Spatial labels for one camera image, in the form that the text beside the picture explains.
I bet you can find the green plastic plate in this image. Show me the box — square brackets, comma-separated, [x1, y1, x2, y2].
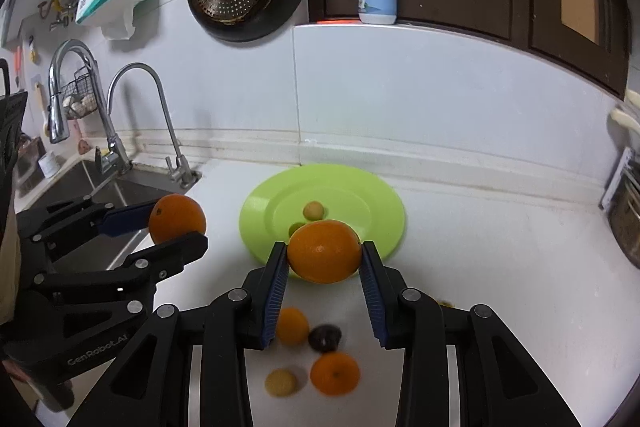
[239, 164, 407, 284]

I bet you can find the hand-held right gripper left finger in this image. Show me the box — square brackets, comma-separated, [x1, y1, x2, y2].
[67, 241, 291, 427]

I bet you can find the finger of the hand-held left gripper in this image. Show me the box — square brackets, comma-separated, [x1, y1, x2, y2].
[17, 196, 162, 258]
[30, 232, 208, 313]

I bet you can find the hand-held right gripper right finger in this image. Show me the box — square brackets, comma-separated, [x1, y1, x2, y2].
[361, 241, 588, 427]

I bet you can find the black wire basket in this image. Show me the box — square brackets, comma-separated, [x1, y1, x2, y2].
[60, 67, 96, 120]

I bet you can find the metal corner rack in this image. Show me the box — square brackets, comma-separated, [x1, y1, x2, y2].
[600, 147, 633, 210]

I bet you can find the small orange tangerine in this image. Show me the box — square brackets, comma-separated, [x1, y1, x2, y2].
[274, 307, 311, 347]
[310, 352, 361, 394]

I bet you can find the small white container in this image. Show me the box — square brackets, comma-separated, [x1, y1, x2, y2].
[39, 153, 62, 178]

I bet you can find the large orange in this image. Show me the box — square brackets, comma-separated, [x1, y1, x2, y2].
[286, 220, 363, 284]
[149, 194, 207, 246]

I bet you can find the stainless steel sink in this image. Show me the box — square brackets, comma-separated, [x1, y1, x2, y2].
[12, 157, 203, 268]

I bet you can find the tall chrome pull-down faucet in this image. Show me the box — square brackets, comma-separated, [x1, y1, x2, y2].
[47, 39, 133, 175]

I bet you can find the slim gooseneck faucet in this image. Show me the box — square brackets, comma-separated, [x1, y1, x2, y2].
[107, 63, 201, 188]

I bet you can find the dark purple round fruit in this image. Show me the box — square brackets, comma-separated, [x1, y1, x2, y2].
[307, 324, 344, 354]

